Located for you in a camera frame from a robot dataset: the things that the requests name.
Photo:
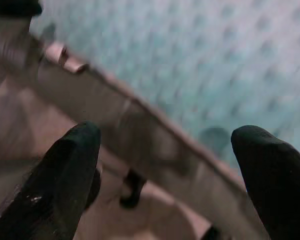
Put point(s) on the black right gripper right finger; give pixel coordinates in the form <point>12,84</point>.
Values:
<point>277,182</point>

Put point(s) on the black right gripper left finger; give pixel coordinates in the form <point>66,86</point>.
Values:
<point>55,180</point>

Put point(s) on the teal quilted pillow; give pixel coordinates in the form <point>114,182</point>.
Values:
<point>190,62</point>

